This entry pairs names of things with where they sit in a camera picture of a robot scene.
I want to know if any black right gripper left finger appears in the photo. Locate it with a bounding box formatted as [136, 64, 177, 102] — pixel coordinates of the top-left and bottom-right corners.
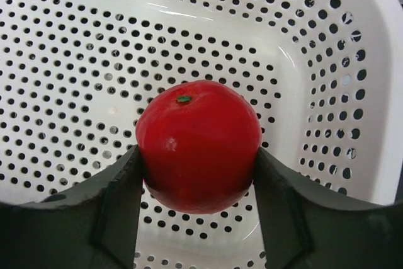
[1, 146, 142, 268]

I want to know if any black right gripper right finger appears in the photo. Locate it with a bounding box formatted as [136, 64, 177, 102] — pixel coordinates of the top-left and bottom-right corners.
[254, 149, 402, 268]

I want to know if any red fake apple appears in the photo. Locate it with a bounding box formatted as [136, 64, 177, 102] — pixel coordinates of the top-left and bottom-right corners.
[135, 80, 262, 214]

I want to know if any white perforated plastic basket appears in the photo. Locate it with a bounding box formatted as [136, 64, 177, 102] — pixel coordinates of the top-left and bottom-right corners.
[1, 0, 402, 268]

